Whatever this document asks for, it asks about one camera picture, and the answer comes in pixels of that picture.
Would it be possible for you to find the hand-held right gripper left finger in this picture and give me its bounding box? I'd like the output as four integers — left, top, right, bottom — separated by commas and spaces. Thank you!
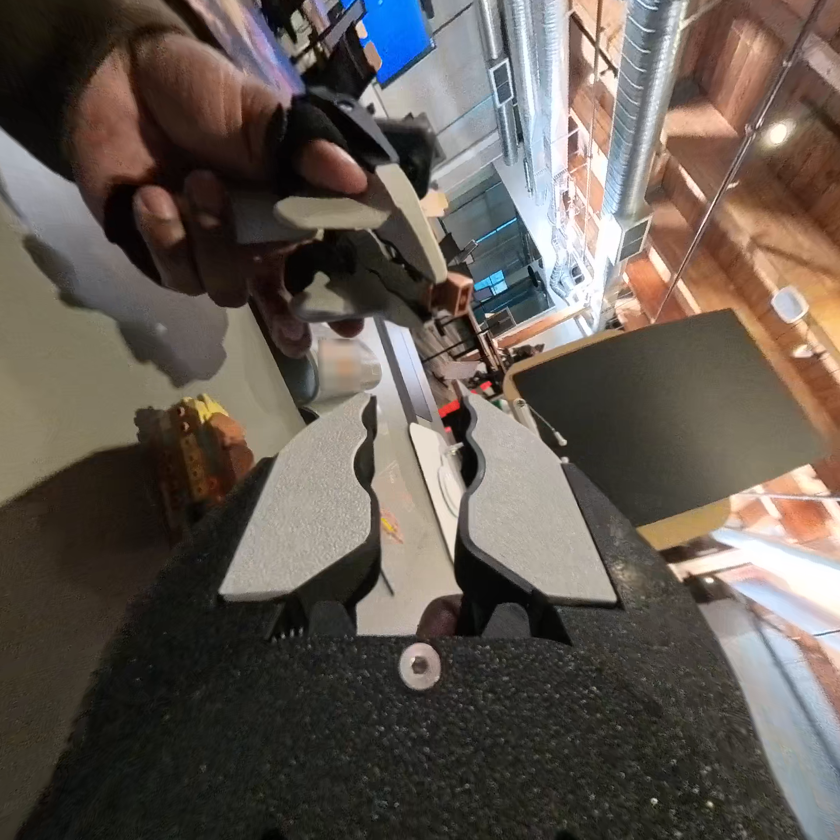
217, 392, 383, 601

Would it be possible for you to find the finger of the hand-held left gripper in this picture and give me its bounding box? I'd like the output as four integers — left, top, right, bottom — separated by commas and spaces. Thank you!
273, 161, 452, 286
290, 271, 432, 330

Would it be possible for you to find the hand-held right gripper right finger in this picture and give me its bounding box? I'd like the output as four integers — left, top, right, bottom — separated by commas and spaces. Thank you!
454, 392, 619, 608

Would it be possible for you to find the small brown brick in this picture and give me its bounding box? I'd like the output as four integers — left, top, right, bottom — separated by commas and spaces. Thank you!
427, 274, 475, 319

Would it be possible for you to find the brown toy brick model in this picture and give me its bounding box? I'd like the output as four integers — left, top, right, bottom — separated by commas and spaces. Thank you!
134, 394, 257, 526

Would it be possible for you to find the person's left forearm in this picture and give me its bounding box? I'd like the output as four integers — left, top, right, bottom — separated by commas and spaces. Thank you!
0, 0, 191, 178

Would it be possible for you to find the grey desk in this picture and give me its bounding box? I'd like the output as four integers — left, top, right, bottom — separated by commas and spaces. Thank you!
0, 128, 463, 840

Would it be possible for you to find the person's left hand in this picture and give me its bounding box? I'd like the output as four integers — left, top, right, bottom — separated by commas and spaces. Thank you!
69, 29, 371, 360

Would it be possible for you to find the white cup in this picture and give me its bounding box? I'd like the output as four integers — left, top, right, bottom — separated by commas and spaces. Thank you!
315, 338, 383, 404

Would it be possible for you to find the blue television screen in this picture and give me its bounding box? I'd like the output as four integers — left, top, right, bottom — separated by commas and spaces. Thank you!
360, 0, 435, 85

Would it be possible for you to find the white board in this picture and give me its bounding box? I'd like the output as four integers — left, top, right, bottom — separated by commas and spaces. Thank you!
408, 420, 473, 559

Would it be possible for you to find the silver ceiling duct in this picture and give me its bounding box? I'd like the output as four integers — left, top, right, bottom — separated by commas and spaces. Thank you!
600, 0, 686, 217

